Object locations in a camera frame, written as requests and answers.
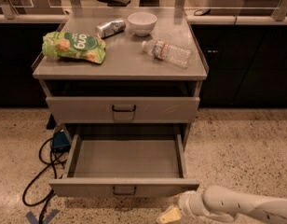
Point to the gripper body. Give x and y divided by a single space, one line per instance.
184 202

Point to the grey drawer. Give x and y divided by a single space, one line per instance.
133 166
123 109

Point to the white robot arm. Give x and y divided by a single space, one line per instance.
224 205

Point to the grey top drawer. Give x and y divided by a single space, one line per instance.
123 109

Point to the grey metal drawer cabinet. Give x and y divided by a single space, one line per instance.
127 71

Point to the blue power box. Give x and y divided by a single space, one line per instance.
60 142

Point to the blue tape floor marker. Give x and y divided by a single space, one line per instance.
32 219

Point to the clear plastic water bottle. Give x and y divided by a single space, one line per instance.
167 52

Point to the white ceramic bowl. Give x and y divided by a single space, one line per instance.
142 23

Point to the silver soda can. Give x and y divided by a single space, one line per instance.
110 28

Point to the green snack chip bag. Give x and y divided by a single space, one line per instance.
75 46

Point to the black office chair armrest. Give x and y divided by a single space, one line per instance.
115 3

